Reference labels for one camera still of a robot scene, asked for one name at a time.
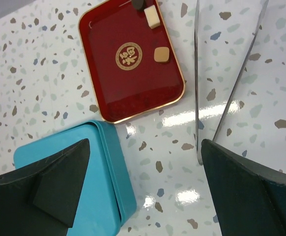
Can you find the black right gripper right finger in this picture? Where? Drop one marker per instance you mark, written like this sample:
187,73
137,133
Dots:
249,198

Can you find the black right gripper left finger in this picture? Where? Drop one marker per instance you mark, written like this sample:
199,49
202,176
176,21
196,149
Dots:
41,199

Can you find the teal tin lid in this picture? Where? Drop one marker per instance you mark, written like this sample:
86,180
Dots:
97,213

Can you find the metal tongs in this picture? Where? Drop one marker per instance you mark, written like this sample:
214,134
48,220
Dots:
224,34

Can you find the teal tin box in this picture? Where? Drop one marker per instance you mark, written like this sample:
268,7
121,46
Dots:
123,190

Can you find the tan square chocolate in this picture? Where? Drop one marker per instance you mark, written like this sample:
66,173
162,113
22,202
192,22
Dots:
161,54

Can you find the cream white block chocolate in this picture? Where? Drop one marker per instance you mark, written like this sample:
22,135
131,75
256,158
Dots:
152,17

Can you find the dark round chocolate on tray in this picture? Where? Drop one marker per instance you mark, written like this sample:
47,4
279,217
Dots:
139,5

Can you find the red lacquer tray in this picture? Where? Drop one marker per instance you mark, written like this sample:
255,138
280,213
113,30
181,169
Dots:
119,49

